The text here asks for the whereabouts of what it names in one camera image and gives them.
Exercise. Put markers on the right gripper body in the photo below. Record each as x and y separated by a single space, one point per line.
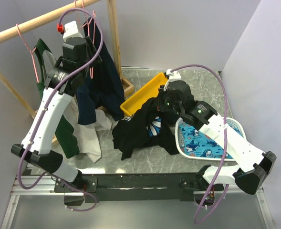
164 103

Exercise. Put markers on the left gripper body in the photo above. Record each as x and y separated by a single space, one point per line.
91 50

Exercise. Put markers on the pink wire hanger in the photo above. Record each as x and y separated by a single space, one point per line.
93 38

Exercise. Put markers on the black t shirt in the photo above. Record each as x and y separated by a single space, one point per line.
145 128

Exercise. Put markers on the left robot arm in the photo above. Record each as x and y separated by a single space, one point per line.
60 87

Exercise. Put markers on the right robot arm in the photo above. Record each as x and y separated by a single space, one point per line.
253 164

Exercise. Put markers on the navy blue shirt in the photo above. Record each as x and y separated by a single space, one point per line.
104 89

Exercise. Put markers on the pink hanger with green shirt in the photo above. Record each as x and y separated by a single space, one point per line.
30 51

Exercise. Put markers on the green and grey shirt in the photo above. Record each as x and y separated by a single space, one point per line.
76 131

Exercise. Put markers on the yellow plastic tray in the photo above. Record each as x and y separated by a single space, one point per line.
149 90

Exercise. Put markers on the blue shark print cloth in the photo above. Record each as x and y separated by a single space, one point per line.
197 143

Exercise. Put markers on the white laundry basket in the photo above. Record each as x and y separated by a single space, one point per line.
185 152

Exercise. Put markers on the wooden clothes rack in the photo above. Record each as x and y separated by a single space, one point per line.
53 15

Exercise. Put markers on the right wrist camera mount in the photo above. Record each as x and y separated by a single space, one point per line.
171 76

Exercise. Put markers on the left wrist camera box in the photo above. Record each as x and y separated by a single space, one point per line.
69 30

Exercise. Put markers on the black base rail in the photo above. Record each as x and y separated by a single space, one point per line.
137 187

